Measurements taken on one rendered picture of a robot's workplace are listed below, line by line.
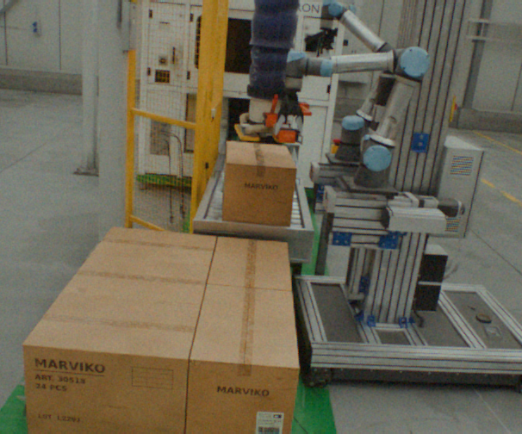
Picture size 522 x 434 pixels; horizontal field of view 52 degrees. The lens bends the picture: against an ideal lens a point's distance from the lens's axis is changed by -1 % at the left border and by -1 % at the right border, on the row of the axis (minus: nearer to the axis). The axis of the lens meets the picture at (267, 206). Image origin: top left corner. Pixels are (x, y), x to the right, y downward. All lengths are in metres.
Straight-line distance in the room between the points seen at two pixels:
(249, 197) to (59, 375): 1.48
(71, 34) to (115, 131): 8.46
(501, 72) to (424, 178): 10.44
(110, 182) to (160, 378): 2.08
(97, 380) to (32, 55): 10.70
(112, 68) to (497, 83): 10.47
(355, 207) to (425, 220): 0.32
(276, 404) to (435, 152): 1.44
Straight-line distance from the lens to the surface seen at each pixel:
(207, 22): 3.66
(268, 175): 3.05
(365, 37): 2.94
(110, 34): 3.73
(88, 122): 6.09
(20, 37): 12.49
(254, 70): 2.87
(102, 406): 2.20
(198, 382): 2.06
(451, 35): 2.71
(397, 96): 2.33
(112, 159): 3.84
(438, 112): 2.73
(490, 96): 13.10
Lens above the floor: 1.69
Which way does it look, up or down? 18 degrees down
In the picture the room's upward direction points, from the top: 6 degrees clockwise
